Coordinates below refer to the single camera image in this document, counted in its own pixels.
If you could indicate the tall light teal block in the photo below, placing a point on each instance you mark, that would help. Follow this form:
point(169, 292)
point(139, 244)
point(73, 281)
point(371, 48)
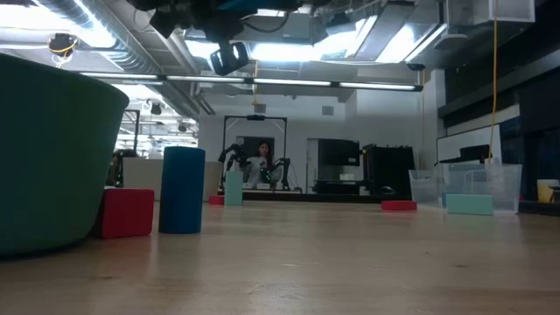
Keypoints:
point(233, 188)

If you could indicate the blue cylinder block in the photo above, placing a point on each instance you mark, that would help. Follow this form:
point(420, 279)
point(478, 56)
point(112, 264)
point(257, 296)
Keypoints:
point(181, 188)

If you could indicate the light teal rectangular block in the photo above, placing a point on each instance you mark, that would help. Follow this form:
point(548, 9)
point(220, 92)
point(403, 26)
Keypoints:
point(470, 205)

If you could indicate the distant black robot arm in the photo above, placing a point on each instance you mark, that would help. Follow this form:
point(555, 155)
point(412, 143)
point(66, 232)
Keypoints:
point(236, 155)
point(282, 168)

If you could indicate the ceiling light strip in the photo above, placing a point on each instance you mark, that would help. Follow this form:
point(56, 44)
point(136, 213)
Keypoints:
point(289, 82)

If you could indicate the person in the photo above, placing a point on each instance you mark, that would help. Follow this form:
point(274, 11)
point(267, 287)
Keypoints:
point(256, 172)

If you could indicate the dark background robot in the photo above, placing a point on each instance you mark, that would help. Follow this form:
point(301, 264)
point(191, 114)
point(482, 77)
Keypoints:
point(116, 168)

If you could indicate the black monitor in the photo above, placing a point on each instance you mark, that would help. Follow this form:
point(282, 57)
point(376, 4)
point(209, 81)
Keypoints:
point(339, 153)

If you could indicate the large teal bowl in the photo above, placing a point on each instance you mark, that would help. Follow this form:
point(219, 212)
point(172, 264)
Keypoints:
point(52, 153)

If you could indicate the thick red block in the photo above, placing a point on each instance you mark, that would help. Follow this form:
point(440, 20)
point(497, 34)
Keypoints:
point(129, 214)

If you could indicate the black cabinet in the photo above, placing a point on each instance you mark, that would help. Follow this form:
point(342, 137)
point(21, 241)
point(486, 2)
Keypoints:
point(389, 170)

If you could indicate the clear plastic bin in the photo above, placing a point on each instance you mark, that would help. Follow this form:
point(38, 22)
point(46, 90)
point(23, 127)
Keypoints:
point(503, 184)

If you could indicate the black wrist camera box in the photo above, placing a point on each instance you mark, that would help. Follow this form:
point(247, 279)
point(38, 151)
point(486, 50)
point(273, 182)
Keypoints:
point(223, 61)

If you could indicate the distant black gantry frame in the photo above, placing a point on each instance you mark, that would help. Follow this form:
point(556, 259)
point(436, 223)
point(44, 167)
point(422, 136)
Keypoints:
point(256, 117)

